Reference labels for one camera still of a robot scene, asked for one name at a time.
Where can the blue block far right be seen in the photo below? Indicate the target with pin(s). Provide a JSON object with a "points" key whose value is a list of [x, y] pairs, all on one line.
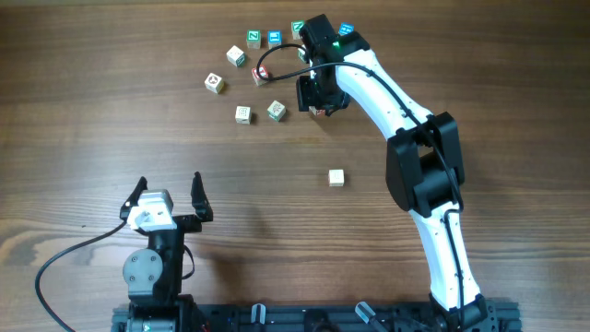
{"points": [[345, 28]]}

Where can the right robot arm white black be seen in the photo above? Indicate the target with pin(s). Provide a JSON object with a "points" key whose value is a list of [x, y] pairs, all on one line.
{"points": [[424, 165]]}

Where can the white block green N side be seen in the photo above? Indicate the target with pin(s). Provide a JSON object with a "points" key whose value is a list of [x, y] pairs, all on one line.
{"points": [[302, 55]]}

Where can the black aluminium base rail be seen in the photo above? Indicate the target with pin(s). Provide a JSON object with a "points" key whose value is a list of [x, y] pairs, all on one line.
{"points": [[408, 316]]}

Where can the white block red side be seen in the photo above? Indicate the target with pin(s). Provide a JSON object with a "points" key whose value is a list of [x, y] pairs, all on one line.
{"points": [[316, 112]]}

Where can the blue top block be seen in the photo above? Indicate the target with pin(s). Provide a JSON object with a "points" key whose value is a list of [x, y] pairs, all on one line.
{"points": [[274, 38]]}

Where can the green N block right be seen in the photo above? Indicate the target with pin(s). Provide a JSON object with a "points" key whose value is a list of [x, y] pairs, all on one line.
{"points": [[296, 27]]}

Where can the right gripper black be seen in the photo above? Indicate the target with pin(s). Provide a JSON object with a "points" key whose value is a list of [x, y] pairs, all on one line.
{"points": [[339, 102]]}

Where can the red top block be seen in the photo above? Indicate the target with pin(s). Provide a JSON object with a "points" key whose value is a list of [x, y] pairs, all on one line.
{"points": [[260, 75]]}

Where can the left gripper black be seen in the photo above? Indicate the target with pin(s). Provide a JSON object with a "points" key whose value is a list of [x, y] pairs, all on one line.
{"points": [[191, 224]]}

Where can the white block blue side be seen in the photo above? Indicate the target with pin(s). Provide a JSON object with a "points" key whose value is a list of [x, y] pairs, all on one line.
{"points": [[243, 115]]}

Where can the green N block left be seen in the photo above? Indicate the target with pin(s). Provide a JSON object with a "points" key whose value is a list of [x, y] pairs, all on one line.
{"points": [[253, 39]]}

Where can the white tower base block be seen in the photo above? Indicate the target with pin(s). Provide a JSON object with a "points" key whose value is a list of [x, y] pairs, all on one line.
{"points": [[336, 177]]}

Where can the white block leaf picture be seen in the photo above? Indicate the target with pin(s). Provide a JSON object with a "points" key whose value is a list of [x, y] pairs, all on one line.
{"points": [[276, 110]]}

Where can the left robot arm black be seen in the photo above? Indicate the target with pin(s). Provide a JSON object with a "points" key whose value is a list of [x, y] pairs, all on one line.
{"points": [[154, 275]]}

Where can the white block yellow side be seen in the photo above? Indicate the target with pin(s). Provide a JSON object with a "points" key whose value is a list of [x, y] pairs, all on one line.
{"points": [[214, 83]]}

